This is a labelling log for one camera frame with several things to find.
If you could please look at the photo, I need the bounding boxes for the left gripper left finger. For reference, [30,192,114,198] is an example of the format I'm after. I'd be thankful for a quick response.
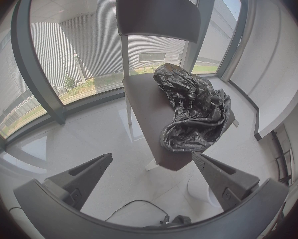
[43,153,113,210]

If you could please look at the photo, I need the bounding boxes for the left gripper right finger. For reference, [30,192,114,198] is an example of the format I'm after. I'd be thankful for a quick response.
[191,151,260,211]

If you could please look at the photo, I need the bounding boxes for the white trash bin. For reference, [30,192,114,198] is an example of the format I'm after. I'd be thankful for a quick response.
[187,171,225,207]

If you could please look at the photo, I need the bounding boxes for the black plastic bag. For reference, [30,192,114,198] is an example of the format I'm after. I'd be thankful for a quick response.
[153,63,231,153]

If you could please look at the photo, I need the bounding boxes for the window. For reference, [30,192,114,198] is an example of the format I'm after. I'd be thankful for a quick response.
[0,0,254,154]

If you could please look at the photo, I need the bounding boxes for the grey seat white-legged chair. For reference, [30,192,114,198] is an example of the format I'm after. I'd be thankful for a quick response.
[115,0,240,172]

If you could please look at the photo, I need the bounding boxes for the black cable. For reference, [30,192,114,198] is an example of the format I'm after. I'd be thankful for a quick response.
[105,200,170,225]

